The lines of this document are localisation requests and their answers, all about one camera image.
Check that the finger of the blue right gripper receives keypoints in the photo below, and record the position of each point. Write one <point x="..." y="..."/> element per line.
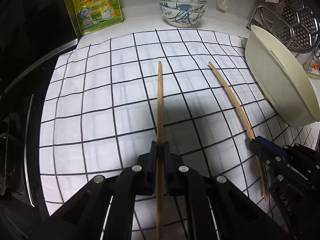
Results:
<point x="258" y="149"/>
<point x="270" y="143"/>

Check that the perforated steel steamer tray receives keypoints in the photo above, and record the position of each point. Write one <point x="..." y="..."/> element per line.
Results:
<point x="300" y="17"/>

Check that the black stove cooktop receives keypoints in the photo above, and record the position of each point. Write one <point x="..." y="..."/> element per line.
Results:
<point x="34" y="34"/>

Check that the yellow seasoning pouch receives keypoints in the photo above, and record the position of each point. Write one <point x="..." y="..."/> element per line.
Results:
<point x="93" y="15"/>

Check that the bottom floral ceramic bowl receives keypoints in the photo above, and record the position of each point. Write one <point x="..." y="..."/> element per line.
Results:
<point x="180" y="18"/>

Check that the middle floral ceramic bowl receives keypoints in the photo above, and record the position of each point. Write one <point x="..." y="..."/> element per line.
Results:
<point x="184" y="6"/>

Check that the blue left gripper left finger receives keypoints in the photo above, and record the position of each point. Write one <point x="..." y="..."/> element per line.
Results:
<point x="146" y="177"/>

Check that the cream round basin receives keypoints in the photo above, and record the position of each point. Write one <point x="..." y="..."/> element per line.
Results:
<point x="286" y="85"/>

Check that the white black grid cloth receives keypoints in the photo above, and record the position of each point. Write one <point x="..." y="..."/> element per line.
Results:
<point x="99" y="113"/>

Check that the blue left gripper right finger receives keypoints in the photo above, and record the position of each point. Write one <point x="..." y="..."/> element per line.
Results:
<point x="173" y="176"/>

